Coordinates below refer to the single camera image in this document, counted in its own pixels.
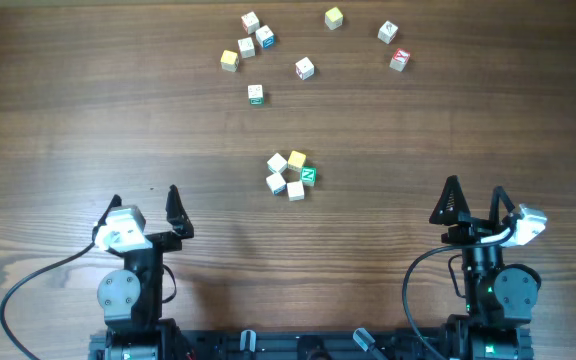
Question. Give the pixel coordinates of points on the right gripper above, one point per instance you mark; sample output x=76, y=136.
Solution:
x=472, y=228

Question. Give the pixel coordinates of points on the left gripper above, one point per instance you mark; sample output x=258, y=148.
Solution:
x=180, y=228

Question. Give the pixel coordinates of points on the white block moved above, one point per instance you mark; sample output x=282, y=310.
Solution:
x=277, y=164

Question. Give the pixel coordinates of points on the plain white picture block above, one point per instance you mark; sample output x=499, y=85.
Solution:
x=295, y=191

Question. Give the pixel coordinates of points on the yellow top wooden block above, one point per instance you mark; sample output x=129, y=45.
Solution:
x=296, y=161

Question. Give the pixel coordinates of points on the green N letter block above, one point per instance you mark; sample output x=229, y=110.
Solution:
x=308, y=176

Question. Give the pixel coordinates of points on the white block red edge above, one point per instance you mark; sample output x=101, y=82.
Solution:
x=246, y=47

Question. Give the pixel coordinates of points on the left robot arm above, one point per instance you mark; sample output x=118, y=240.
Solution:
x=132, y=297

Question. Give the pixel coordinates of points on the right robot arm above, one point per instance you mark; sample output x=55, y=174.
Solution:
x=499, y=297

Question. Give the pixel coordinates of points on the red letter block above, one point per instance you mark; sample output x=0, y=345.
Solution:
x=400, y=59

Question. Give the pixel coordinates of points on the white block green side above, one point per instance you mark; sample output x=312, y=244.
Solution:
x=255, y=94

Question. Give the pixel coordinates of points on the yellow block left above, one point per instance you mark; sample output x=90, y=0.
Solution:
x=229, y=61

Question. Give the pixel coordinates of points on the white block far right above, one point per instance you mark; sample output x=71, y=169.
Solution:
x=387, y=32

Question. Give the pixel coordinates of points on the white block blue side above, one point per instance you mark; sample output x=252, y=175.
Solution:
x=265, y=36

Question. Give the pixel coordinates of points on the white block red side middle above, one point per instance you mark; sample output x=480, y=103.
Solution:
x=304, y=68

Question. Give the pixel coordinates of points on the white block red side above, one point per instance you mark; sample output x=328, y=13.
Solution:
x=250, y=22
x=304, y=68

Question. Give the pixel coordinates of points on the white block red side top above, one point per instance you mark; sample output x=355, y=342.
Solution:
x=250, y=22

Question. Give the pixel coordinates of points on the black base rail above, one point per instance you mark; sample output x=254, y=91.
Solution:
x=401, y=344

